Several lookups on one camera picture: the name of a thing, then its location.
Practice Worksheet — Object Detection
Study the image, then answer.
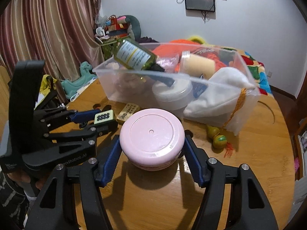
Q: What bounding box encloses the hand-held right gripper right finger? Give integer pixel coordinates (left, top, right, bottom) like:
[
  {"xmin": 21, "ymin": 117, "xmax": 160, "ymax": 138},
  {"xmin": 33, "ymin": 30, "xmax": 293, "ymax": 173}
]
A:
[{"xmin": 183, "ymin": 131, "xmax": 280, "ymax": 230}]

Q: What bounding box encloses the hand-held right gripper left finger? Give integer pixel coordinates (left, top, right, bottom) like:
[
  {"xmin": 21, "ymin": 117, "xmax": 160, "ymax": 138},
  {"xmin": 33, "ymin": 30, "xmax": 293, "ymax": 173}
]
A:
[{"xmin": 24, "ymin": 134, "xmax": 123, "ymax": 230}]

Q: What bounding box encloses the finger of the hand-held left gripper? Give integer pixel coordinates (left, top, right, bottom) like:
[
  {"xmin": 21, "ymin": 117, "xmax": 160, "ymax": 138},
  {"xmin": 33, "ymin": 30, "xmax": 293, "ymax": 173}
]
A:
[
  {"xmin": 36, "ymin": 108, "xmax": 104, "ymax": 125},
  {"xmin": 24, "ymin": 122, "xmax": 118, "ymax": 160}
]

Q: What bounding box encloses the green and white mahjong tile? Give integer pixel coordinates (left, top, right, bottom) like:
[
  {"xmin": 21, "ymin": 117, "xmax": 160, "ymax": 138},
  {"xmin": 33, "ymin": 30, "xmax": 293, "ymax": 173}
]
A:
[{"xmin": 94, "ymin": 109, "xmax": 114, "ymax": 125}]

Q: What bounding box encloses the pink round case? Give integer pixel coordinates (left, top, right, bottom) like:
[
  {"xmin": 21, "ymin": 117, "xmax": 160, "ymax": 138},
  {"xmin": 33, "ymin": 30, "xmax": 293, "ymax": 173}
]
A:
[{"xmin": 119, "ymin": 108, "xmax": 186, "ymax": 172}]

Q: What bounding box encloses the clear plastic storage box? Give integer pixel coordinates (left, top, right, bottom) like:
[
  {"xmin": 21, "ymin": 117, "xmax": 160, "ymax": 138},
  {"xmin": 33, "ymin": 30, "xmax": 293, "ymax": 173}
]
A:
[{"xmin": 92, "ymin": 42, "xmax": 261, "ymax": 135}]

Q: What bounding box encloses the white drawstring bag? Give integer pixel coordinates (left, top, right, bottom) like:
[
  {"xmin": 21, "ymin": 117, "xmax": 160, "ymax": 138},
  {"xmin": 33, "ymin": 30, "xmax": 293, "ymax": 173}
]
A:
[{"xmin": 183, "ymin": 67, "xmax": 255, "ymax": 128}]

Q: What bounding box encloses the white lidded jar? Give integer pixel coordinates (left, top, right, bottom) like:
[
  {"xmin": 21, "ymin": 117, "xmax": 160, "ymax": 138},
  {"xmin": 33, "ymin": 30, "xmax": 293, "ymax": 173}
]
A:
[{"xmin": 152, "ymin": 78, "xmax": 194, "ymax": 112}]

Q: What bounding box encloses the small blue box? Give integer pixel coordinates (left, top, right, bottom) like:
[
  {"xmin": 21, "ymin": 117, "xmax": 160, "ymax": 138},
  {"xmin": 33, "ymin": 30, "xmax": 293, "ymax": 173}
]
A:
[{"xmin": 192, "ymin": 73, "xmax": 210, "ymax": 99}]

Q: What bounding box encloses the green bottle with white label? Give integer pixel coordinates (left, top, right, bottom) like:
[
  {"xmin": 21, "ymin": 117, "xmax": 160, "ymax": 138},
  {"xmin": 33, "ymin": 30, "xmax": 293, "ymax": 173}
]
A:
[{"xmin": 113, "ymin": 38, "xmax": 166, "ymax": 73}]

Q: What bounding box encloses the cream jar with purple label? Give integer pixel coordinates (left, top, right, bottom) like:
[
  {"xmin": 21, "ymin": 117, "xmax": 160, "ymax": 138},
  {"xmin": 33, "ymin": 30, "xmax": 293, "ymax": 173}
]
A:
[{"xmin": 180, "ymin": 50, "xmax": 216, "ymax": 80}]

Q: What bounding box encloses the pink striped pouch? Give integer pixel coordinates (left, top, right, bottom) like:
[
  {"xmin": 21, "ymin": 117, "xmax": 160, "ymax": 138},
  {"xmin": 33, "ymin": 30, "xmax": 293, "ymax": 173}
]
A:
[{"xmin": 156, "ymin": 54, "xmax": 181, "ymax": 74}]

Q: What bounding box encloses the person's left forearm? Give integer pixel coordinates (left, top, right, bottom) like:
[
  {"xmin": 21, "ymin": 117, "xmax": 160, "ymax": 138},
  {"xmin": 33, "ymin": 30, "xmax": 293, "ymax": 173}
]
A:
[{"xmin": 0, "ymin": 172, "xmax": 31, "ymax": 230}]

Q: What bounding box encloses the person's left hand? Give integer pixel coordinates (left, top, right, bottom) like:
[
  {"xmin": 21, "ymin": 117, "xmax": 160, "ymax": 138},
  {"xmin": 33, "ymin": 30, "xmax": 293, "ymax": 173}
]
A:
[{"xmin": 6, "ymin": 169, "xmax": 47, "ymax": 191}]

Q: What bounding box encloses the white face mask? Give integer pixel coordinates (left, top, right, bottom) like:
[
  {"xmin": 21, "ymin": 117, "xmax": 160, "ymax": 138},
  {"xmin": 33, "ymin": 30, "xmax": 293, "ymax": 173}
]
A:
[{"xmin": 69, "ymin": 86, "xmax": 90, "ymax": 101}]

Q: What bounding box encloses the green gourd pendant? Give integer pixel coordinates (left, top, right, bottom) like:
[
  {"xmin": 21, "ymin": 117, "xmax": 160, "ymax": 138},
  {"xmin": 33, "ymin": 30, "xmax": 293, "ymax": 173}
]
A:
[{"xmin": 207, "ymin": 122, "xmax": 238, "ymax": 159}]

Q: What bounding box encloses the teal toy horse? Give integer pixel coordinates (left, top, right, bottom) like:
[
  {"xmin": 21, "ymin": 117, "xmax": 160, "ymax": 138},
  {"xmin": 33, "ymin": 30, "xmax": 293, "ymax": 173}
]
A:
[{"xmin": 60, "ymin": 62, "xmax": 98, "ymax": 100}]

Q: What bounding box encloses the gold printed block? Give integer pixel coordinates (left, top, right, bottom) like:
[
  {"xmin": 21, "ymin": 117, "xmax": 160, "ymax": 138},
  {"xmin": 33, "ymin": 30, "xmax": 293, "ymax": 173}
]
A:
[{"xmin": 117, "ymin": 103, "xmax": 141, "ymax": 123}]

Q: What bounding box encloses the yellow cloth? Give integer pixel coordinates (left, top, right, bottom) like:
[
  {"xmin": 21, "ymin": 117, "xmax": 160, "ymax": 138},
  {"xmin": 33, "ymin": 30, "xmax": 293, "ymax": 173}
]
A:
[{"xmin": 40, "ymin": 75, "xmax": 57, "ymax": 97}]

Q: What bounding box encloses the wooden desk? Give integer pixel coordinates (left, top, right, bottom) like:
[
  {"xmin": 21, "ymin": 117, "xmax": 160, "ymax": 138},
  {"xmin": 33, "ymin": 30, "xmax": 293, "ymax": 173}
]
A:
[{"xmin": 61, "ymin": 77, "xmax": 297, "ymax": 230}]

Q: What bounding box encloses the beige plush item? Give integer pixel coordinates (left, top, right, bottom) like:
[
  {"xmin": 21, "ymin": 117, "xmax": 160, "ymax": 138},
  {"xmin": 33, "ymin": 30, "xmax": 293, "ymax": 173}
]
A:
[{"xmin": 106, "ymin": 61, "xmax": 147, "ymax": 94}]

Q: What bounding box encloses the striped pink curtain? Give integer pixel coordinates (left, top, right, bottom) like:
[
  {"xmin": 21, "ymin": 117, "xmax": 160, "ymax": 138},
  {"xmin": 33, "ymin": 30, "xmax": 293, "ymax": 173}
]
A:
[{"xmin": 0, "ymin": 0, "xmax": 104, "ymax": 97}]

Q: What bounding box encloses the pile of toys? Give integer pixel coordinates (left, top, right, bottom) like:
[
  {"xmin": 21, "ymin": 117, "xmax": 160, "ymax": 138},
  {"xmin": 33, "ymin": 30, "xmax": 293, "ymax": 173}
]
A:
[{"xmin": 95, "ymin": 14, "xmax": 127, "ymax": 45}]

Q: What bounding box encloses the grey round cushion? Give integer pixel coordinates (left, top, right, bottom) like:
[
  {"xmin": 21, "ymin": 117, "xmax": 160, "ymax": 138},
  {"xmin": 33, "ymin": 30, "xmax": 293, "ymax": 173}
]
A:
[{"xmin": 125, "ymin": 15, "xmax": 142, "ymax": 40}]

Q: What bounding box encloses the colourful patchwork blanket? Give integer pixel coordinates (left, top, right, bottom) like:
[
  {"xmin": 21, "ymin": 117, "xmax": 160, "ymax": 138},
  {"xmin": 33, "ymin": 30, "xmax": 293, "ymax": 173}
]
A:
[{"xmin": 240, "ymin": 53, "xmax": 273, "ymax": 97}]

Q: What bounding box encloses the orange quilt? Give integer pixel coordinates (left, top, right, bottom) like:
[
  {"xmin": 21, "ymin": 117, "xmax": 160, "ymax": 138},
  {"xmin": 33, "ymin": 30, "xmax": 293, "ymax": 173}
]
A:
[{"xmin": 152, "ymin": 38, "xmax": 200, "ymax": 54}]

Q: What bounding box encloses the wooden wardrobe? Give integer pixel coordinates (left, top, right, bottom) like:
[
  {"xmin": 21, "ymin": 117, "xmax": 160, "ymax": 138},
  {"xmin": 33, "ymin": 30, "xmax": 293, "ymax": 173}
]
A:
[{"xmin": 291, "ymin": 96, "xmax": 307, "ymax": 183}]

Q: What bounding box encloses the yellow ring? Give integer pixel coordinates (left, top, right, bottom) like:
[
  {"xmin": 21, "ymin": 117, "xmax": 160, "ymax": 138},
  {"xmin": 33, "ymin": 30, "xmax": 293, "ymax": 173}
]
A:
[{"xmin": 188, "ymin": 35, "xmax": 207, "ymax": 44}]

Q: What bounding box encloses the small black wall monitor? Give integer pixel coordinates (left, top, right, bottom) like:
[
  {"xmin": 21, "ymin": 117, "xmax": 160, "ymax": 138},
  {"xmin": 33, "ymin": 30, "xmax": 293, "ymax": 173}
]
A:
[{"xmin": 184, "ymin": 0, "xmax": 216, "ymax": 12}]

